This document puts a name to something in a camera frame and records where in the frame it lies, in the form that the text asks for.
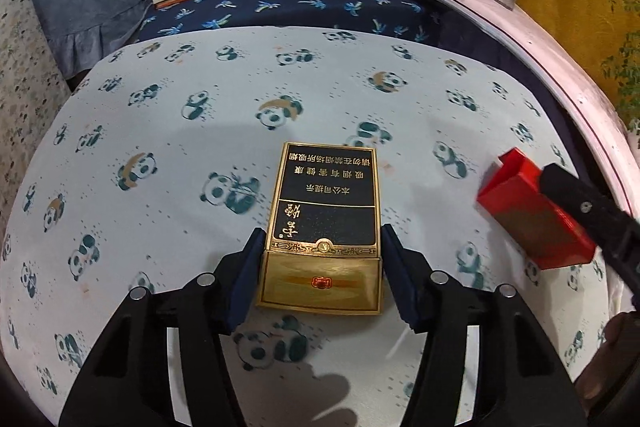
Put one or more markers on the panda print cloth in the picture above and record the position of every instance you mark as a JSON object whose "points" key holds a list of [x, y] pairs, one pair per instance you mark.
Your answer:
{"points": [[150, 132]]}

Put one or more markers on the pale floral cloth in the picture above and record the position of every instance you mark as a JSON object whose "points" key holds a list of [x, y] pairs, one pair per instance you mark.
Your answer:
{"points": [[25, 72]]}

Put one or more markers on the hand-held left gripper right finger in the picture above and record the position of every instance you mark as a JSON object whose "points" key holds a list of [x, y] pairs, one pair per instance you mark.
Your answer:
{"points": [[402, 279]]}

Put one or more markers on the gold and black cigarette box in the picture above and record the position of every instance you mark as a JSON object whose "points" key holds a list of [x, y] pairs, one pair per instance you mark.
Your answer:
{"points": [[325, 227]]}

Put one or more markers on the navy leaf print cloth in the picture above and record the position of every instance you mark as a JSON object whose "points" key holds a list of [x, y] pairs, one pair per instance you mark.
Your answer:
{"points": [[300, 7]]}

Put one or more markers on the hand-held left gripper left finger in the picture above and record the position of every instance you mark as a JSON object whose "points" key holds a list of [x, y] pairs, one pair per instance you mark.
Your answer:
{"points": [[245, 279]]}

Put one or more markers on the green plant in white pot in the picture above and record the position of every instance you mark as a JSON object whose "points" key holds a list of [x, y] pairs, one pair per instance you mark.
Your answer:
{"points": [[627, 72]]}

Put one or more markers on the red cigarette box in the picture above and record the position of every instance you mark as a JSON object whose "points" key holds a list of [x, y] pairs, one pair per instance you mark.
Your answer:
{"points": [[525, 217]]}

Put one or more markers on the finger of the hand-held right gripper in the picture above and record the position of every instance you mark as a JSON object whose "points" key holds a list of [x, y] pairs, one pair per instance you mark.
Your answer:
{"points": [[585, 207]]}

